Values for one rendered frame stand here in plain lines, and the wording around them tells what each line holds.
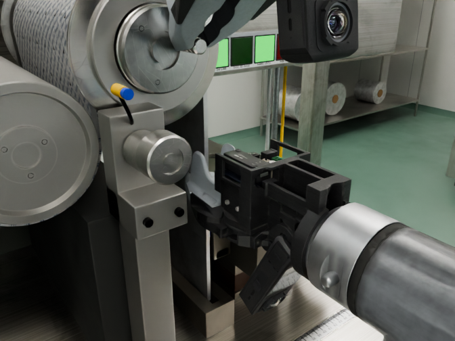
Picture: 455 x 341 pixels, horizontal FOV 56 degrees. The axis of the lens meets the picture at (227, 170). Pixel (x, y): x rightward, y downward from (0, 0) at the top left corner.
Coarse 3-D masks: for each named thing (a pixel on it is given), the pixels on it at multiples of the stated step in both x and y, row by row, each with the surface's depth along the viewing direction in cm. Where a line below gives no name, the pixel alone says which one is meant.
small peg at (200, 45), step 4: (196, 40) 35; (200, 40) 35; (204, 40) 36; (196, 44) 35; (200, 44) 35; (204, 44) 36; (192, 48) 35; (196, 48) 35; (200, 48) 36; (204, 48) 36; (188, 52) 37; (192, 52) 36; (196, 52) 36; (200, 52) 36
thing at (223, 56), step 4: (224, 40) 81; (220, 44) 81; (224, 44) 81; (220, 48) 81; (224, 48) 81; (220, 52) 81; (224, 52) 82; (220, 56) 81; (224, 56) 82; (220, 60) 82; (224, 60) 82; (220, 64) 82; (224, 64) 83
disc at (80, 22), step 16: (80, 0) 33; (96, 0) 34; (80, 16) 34; (80, 32) 34; (80, 48) 34; (80, 64) 35; (208, 64) 42; (80, 80) 35; (96, 80) 36; (208, 80) 43; (96, 96) 36; (192, 96) 42; (176, 112) 42
